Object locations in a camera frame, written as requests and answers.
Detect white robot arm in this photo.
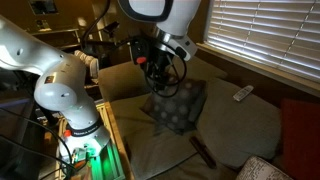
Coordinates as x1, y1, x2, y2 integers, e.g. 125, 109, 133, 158
0, 0, 200, 159

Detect white patterned cushion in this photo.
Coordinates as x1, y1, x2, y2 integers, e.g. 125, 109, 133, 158
235, 156, 293, 180

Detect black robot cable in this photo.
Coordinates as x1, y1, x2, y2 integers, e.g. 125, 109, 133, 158
0, 106, 78, 180

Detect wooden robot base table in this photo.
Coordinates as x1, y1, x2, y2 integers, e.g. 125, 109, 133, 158
54, 101, 136, 180

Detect beige sofa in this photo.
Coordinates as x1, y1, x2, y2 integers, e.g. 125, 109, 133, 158
97, 56, 284, 180

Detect white window blinds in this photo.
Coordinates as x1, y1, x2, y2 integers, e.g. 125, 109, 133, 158
206, 0, 320, 82

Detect dark patterned cushion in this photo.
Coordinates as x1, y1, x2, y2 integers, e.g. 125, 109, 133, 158
141, 78, 207, 135

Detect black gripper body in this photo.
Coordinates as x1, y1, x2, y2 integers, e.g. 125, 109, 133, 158
130, 36, 181, 97

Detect red cushion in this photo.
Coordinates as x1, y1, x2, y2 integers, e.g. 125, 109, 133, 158
281, 99, 320, 180

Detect dark remote control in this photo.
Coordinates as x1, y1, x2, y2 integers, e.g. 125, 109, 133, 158
189, 136, 216, 169

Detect grey remote control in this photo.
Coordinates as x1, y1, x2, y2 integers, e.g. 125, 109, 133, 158
233, 85, 254, 102

